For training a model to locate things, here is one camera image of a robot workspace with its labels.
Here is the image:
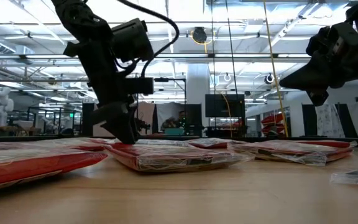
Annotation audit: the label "yellow hanging cable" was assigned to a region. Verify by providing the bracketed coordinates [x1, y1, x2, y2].
[261, 0, 290, 138]

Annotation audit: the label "pink fabric backdrop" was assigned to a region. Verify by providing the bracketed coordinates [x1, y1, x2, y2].
[137, 101, 157, 137]

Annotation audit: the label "black left camera cable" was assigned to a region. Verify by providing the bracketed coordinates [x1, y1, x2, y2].
[116, 0, 180, 78]

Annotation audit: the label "black upright panel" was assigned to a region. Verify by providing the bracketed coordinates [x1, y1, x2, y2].
[81, 102, 95, 137]

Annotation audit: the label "red storage bins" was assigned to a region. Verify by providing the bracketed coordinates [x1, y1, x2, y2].
[260, 112, 285, 135]

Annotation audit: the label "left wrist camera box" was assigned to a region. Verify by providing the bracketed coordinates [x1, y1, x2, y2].
[122, 77, 154, 96]

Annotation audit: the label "black monitor screen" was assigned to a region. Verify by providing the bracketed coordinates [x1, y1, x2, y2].
[204, 93, 246, 118]

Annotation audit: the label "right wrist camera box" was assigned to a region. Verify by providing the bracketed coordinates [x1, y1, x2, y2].
[305, 26, 334, 58]

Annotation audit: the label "white patterned cloth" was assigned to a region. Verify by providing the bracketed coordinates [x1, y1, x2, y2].
[316, 104, 346, 138]

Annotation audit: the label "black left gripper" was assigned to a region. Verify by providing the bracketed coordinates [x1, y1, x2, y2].
[81, 57, 138, 144]

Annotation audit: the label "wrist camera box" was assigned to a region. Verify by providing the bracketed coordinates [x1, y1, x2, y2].
[122, 77, 154, 96]
[305, 26, 334, 58]

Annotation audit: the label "black ceiling cord reel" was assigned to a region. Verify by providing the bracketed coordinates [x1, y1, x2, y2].
[192, 26, 208, 45]

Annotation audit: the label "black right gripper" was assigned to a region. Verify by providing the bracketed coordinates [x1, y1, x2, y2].
[279, 23, 358, 106]

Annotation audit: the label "teal box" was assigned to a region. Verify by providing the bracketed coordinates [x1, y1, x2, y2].
[164, 127, 185, 136]

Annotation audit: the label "black hanging cable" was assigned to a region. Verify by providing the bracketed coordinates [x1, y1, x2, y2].
[224, 0, 241, 138]

